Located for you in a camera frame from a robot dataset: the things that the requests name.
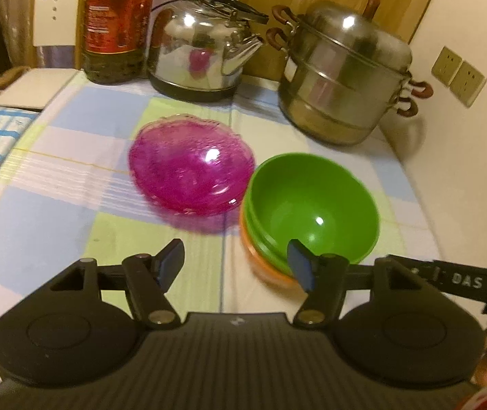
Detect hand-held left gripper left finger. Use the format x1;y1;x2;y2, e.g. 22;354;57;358
51;238;185;330

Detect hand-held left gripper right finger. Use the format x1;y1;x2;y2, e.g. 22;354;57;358
286;239;441;330

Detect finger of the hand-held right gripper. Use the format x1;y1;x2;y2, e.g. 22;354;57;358
386;255;443;292

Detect orange plastic bowl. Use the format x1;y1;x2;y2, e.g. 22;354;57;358
239;209;309;292

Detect pink transparent plastic plate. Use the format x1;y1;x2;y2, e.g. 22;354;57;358
129;114;255;214
130;115;254;212
128;113;256;216

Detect pastel checked tablecloth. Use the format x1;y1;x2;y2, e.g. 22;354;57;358
0;70;450;394

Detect stainless steel steamer pot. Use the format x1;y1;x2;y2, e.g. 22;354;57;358
266;0;434;146

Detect stainless steel kettle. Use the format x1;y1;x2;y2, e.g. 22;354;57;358
147;0;270;103

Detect cooking oil bottle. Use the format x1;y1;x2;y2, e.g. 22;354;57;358
81;0;158;85

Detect white wooden chair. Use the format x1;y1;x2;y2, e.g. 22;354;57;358
0;0;84;112

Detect small beige wall socket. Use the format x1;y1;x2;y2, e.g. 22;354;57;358
431;46;464;86
449;60;487;108

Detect brown curved wooden handle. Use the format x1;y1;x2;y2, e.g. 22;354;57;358
0;65;29;95

